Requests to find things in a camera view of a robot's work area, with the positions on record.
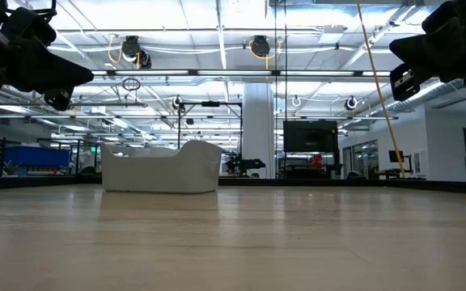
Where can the black metal frame rig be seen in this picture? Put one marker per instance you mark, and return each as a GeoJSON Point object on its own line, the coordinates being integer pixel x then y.
{"type": "Point", "coordinates": [210, 104]}

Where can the large black monitor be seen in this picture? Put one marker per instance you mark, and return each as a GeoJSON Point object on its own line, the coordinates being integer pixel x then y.
{"type": "Point", "coordinates": [310, 136]}

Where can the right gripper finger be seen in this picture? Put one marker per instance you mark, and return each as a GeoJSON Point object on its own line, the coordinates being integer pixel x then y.
{"type": "Point", "coordinates": [439, 52]}
{"type": "Point", "coordinates": [405, 83]}

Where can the thin black vertical pole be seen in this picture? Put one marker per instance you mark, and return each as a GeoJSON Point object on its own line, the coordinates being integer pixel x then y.
{"type": "Point", "coordinates": [275, 60]}
{"type": "Point", "coordinates": [285, 101]}

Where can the small black monitor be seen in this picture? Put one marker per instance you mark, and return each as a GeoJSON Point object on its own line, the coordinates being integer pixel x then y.
{"type": "Point", "coordinates": [396, 156]}

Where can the white plastic basket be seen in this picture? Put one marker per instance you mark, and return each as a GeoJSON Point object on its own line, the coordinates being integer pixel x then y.
{"type": "Point", "coordinates": [160, 169]}

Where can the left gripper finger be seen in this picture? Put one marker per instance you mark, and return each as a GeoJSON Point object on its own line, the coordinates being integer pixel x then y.
{"type": "Point", "coordinates": [51, 70]}
{"type": "Point", "coordinates": [60, 99]}

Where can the black background robot arm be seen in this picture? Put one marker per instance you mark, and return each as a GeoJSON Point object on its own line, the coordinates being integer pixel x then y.
{"type": "Point", "coordinates": [244, 164]}

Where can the white building column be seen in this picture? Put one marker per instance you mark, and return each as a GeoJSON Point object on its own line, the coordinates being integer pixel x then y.
{"type": "Point", "coordinates": [258, 129]}

